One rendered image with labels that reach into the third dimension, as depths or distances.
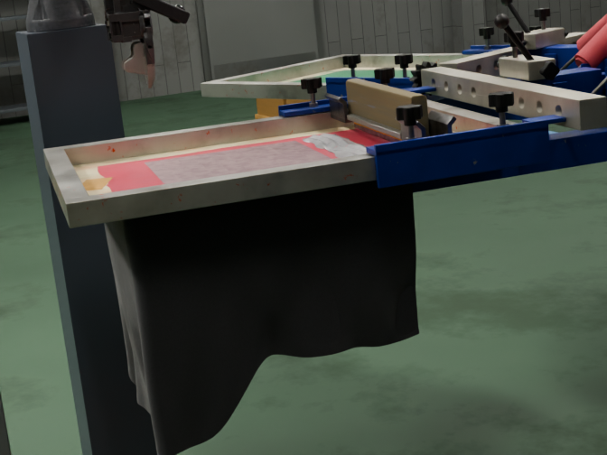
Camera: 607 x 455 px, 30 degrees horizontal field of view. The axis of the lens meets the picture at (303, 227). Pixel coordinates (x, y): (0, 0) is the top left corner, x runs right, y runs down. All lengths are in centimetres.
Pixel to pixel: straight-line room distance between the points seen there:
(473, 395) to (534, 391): 18
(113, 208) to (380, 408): 178
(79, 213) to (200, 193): 18
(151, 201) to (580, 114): 70
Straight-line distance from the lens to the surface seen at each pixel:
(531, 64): 214
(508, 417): 325
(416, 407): 334
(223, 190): 174
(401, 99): 197
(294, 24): 1213
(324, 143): 215
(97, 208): 171
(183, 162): 212
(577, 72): 223
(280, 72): 329
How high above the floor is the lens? 132
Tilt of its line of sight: 14 degrees down
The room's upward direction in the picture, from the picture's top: 6 degrees counter-clockwise
